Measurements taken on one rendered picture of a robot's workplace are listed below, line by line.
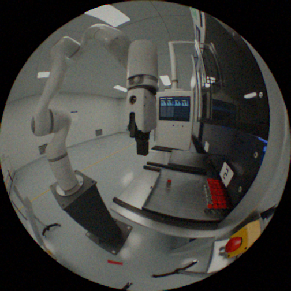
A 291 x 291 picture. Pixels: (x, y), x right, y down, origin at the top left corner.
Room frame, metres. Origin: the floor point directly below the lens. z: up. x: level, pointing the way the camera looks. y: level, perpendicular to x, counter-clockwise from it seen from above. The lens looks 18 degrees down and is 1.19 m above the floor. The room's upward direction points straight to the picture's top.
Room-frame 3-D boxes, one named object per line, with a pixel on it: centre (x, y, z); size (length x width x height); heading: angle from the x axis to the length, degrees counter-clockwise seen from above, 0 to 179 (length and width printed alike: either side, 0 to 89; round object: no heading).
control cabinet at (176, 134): (1.12, -0.39, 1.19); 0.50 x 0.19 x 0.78; 61
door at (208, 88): (0.65, -0.53, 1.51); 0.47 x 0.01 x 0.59; 156
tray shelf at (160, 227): (0.39, -0.22, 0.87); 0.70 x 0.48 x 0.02; 156
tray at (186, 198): (0.22, -0.19, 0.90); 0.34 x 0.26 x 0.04; 67
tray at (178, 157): (0.52, -0.35, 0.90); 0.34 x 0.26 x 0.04; 66
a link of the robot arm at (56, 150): (0.28, 0.44, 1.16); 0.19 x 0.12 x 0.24; 177
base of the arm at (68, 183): (0.25, 0.44, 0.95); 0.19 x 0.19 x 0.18
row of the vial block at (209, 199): (0.18, -0.28, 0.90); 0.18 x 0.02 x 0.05; 157
